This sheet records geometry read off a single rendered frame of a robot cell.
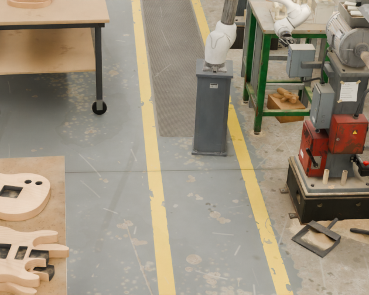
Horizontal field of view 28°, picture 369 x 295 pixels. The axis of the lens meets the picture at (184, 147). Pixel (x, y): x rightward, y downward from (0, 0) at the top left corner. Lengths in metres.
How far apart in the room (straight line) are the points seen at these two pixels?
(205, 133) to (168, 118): 0.65
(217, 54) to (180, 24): 2.76
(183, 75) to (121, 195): 2.04
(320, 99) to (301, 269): 1.09
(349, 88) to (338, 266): 1.14
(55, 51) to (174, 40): 1.74
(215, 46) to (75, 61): 1.37
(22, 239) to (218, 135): 2.67
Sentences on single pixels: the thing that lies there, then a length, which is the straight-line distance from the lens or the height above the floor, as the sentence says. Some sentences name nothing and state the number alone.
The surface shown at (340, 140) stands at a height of 0.66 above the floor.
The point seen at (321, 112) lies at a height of 0.79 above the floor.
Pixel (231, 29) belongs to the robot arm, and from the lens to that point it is 5.54.
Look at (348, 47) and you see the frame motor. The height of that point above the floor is 1.26.
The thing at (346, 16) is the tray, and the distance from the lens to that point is 4.72.
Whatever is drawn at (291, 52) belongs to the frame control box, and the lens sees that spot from 4.89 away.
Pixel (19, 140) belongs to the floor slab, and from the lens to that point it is 5.96.
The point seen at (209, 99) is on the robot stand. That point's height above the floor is 0.49.
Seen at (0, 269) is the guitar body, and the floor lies 0.99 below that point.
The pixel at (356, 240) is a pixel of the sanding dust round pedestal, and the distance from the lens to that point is 5.08.
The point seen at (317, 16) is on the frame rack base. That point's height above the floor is 1.00.
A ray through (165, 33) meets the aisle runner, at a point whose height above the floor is 0.00.
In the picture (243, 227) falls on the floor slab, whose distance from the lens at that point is 5.02.
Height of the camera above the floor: 3.04
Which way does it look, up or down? 31 degrees down
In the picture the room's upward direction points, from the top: 3 degrees clockwise
